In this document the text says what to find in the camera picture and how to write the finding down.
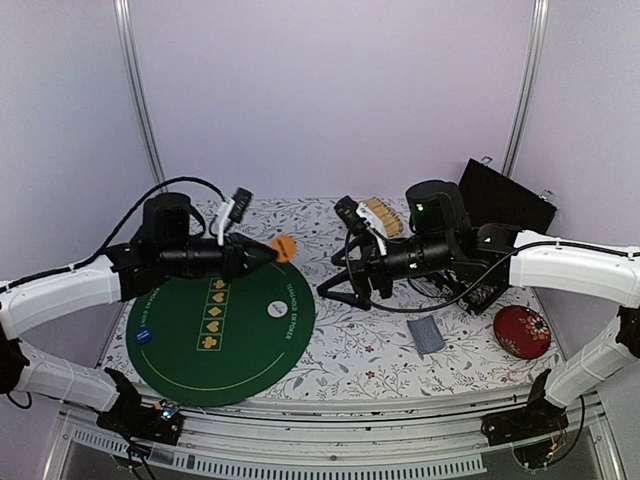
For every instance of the right aluminium frame post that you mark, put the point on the right aluminium frame post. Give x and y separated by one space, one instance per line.
531 66

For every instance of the woven bamboo tray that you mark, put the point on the woven bamboo tray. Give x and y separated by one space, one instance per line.
385 220

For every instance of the left aluminium frame post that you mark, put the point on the left aluminium frame post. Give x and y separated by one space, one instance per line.
126 35

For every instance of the blue patterned card deck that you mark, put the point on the blue patterned card deck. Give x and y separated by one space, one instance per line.
426 335

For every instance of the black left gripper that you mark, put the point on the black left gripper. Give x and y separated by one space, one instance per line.
234 262

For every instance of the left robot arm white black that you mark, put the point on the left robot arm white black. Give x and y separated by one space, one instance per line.
162 248

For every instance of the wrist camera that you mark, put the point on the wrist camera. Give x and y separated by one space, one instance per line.
230 212
362 222

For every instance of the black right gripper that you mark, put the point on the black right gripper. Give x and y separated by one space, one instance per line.
370 261

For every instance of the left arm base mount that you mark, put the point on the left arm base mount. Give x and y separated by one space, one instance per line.
129 418

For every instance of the red floral round cushion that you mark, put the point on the red floral round cushion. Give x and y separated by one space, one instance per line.
522 332

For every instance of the black poker chip case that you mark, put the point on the black poker chip case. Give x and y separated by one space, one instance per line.
490 197

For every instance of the aluminium frame post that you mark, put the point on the aluminium frame post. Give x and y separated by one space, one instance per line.
126 35
531 66

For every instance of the blue small blind button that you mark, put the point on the blue small blind button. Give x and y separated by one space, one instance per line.
143 336

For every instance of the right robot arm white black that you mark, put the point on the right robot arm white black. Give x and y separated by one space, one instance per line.
443 240

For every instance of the round green poker mat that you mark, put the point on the round green poker mat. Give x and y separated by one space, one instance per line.
214 343

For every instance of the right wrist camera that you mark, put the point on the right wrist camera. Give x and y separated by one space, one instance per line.
362 222

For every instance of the orange big blind button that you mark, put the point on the orange big blind button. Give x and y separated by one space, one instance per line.
285 248

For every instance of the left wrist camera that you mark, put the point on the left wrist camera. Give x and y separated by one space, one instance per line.
230 212

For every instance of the white dealer button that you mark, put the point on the white dealer button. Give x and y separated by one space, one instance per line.
277 309

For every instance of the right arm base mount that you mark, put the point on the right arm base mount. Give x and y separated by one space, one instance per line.
537 417

